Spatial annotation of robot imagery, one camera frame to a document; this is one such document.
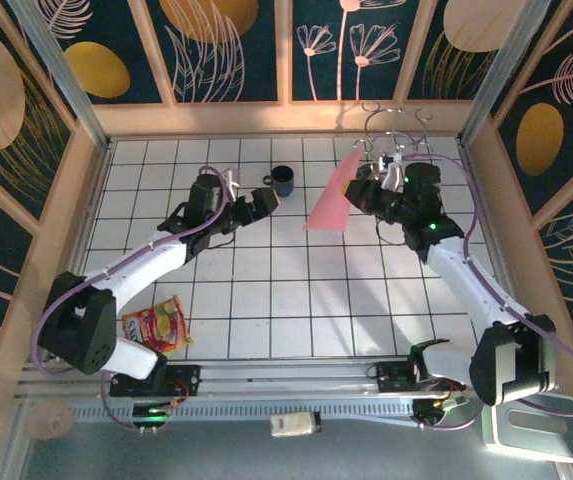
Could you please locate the white adapter box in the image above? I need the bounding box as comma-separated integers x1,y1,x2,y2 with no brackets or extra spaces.
270,411,323,438

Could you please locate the dark blue mug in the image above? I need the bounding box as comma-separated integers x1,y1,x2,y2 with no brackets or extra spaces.
261,164,296,199

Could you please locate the grey metal stand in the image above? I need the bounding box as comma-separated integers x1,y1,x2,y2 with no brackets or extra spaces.
480,392,573,464

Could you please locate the pink paper sheet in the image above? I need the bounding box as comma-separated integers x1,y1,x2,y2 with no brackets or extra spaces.
301,148,365,232

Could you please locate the round wooden disc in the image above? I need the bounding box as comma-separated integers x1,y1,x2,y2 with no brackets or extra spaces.
23,402,75,441

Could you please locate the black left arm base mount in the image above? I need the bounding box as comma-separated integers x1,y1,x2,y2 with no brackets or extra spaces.
109,363,202,399

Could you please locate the aluminium mounting rail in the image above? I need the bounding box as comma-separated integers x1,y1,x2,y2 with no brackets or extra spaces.
15,355,557,401

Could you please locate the colourful fruit candy packet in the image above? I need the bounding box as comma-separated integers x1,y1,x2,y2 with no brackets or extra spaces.
121,294,193,357

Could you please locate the chrome mug tree stand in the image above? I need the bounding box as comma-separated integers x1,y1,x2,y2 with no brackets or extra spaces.
353,101,435,169

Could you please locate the slotted grey cable duct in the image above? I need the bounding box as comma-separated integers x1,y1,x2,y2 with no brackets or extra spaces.
68,399,417,424

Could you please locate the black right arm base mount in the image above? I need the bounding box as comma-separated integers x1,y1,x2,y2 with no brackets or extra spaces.
375,359,467,397

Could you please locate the aluminium frame post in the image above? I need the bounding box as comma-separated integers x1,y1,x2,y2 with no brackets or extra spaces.
6,0,113,151
458,0,552,146

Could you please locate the black controller board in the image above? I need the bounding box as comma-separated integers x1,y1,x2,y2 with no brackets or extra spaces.
132,402,173,432
412,394,470,429

